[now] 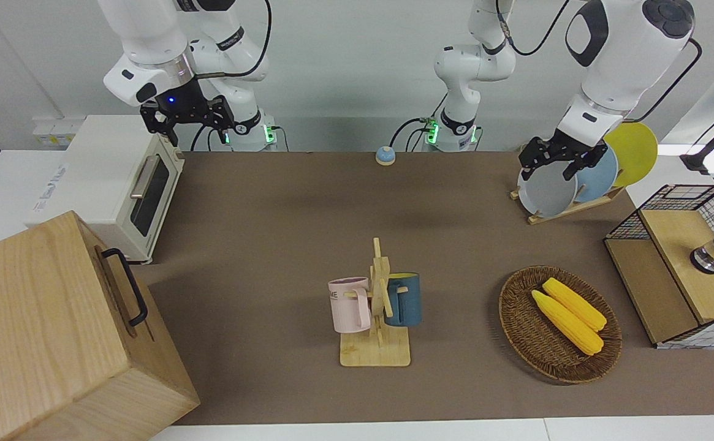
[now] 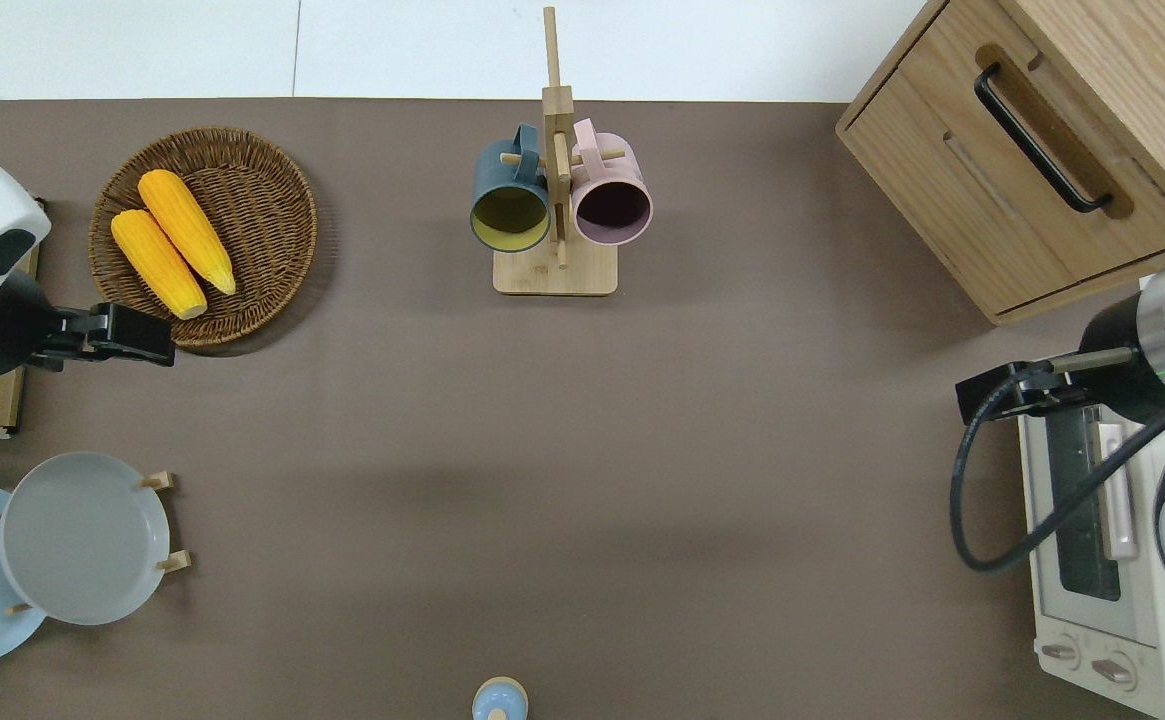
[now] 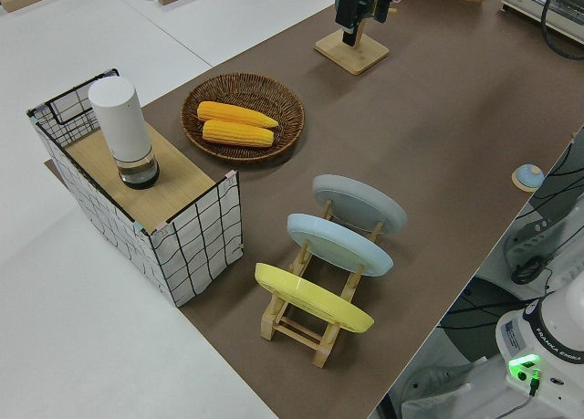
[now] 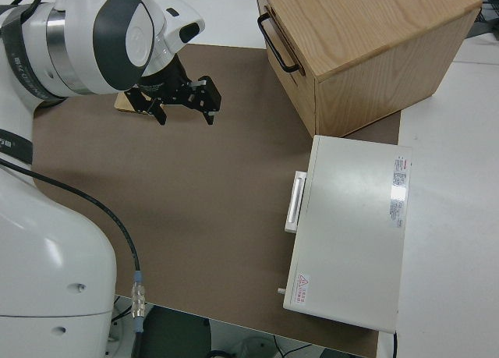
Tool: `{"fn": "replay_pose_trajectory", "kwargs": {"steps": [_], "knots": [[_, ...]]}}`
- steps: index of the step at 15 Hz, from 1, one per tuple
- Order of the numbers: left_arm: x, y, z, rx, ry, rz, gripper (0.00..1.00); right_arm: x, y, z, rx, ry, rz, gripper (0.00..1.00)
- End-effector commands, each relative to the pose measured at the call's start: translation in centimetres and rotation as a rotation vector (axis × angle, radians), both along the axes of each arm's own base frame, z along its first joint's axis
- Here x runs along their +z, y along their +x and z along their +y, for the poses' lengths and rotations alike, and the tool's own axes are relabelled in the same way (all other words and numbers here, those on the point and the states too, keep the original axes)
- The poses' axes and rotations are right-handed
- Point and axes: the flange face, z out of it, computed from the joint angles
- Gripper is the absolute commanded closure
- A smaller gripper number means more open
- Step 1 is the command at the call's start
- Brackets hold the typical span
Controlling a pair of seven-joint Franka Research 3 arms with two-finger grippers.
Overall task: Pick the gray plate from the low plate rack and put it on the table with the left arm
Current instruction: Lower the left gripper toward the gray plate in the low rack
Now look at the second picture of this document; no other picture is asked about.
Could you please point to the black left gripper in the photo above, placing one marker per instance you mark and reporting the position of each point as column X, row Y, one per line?
column 137, row 338

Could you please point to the wooden cabinet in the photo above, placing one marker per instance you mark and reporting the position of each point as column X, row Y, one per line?
column 952, row 170

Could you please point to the low wooden plate rack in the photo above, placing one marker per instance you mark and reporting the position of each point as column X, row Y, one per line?
column 167, row 481

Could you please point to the dark teal mug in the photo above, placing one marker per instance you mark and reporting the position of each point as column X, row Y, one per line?
column 502, row 178

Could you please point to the silver oven knob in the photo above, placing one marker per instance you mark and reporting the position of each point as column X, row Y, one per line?
column 1114, row 672
column 1060, row 652

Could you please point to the wooden mug tree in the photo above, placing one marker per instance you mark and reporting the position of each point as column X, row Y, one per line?
column 554, row 275

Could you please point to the gray plate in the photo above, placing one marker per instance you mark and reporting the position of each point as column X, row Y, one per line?
column 82, row 540

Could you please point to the pink mug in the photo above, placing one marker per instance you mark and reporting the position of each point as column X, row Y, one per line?
column 624, row 170

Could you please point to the small blue wooden object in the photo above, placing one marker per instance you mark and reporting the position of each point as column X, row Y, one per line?
column 500, row 700

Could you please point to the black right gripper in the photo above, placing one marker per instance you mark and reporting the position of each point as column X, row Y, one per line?
column 992, row 393

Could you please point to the round brown wicker basket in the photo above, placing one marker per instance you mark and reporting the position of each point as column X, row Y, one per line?
column 262, row 220

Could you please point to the yellow corn cob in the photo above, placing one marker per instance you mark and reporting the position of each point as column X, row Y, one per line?
column 157, row 262
column 190, row 228

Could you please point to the cream toaster oven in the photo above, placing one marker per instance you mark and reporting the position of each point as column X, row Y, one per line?
column 1092, row 620

